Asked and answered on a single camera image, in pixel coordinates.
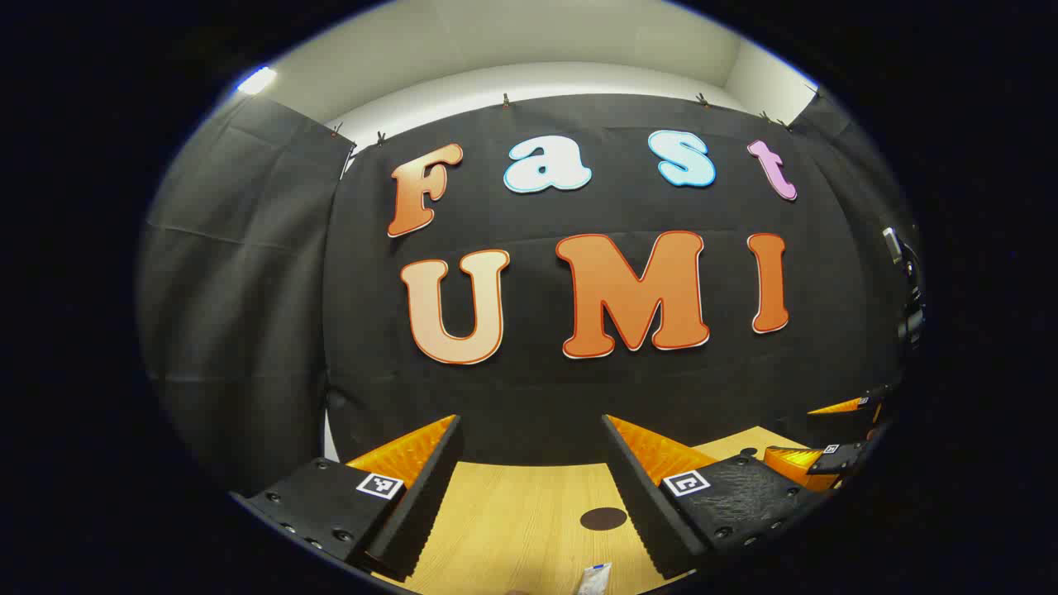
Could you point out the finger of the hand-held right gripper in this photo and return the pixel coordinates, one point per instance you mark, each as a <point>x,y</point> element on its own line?
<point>839,459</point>
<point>843,421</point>

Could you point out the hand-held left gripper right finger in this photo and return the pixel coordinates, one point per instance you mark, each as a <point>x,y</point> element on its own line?
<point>645,504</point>

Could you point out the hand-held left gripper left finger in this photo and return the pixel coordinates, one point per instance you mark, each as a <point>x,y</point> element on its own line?
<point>421,496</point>

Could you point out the round brown coaster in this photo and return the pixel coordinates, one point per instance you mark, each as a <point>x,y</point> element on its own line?
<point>603,518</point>

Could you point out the white toothpaste tube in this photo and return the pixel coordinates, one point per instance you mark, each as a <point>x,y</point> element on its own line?
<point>593,580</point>

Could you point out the wooden desktop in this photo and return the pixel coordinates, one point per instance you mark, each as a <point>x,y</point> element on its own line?
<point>512,529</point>

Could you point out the black backdrop cloth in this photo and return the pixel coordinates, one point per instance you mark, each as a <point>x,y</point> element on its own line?
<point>537,397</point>

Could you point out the ceiling light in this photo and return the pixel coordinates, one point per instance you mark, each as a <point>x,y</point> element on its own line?
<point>256,80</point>

